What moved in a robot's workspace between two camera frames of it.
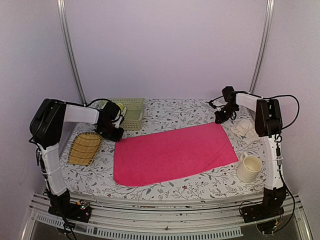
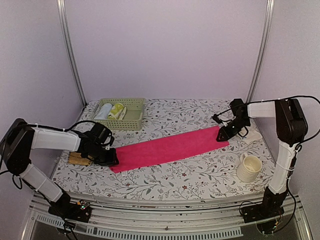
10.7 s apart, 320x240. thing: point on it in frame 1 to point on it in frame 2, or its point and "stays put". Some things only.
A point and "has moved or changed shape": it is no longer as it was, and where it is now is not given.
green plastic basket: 133,114 stays put
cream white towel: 245,128 stays put
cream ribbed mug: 249,166 stays put
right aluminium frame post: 270,5 stays put
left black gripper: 117,138 to 111,161
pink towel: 141,159 has moved or changed shape
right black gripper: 221,119 to 224,133
